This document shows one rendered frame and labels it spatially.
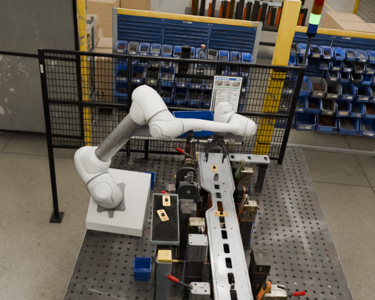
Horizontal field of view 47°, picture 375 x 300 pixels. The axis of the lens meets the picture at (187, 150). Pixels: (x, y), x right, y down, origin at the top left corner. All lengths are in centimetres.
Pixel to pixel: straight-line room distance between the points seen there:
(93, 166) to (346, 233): 259
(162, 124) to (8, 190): 250
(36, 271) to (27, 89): 194
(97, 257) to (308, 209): 152
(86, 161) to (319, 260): 156
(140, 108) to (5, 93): 273
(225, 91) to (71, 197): 185
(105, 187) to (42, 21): 225
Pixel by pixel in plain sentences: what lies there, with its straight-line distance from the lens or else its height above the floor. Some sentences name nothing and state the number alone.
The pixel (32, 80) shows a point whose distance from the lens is 464.
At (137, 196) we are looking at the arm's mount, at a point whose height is 91.
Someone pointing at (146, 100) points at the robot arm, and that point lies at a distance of 225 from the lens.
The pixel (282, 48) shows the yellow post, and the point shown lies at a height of 167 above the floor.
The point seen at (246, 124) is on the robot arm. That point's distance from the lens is 257.
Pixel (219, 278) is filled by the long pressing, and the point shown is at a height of 100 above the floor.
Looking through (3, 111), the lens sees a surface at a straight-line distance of 494.
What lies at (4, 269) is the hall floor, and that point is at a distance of 367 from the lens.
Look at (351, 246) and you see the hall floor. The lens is 419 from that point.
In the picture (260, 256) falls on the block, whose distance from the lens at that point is 231.
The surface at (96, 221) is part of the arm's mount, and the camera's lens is 279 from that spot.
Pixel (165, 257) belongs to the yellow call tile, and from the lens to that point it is 203.
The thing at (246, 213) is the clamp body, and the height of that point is 98.
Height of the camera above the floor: 263
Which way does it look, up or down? 32 degrees down
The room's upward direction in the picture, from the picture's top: 6 degrees clockwise
